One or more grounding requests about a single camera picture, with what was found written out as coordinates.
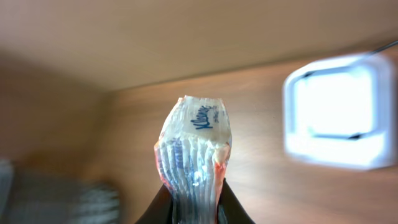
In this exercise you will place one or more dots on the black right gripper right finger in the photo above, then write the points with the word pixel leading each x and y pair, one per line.
pixel 230 211

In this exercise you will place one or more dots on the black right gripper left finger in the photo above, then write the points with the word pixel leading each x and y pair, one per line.
pixel 160 209

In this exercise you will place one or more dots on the red Kleenex tissue pack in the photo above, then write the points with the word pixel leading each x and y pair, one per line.
pixel 192 155

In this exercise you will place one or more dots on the white barcode scanner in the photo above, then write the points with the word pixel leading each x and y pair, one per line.
pixel 341 112

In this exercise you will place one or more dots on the grey plastic mesh basket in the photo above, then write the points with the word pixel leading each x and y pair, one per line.
pixel 34 198

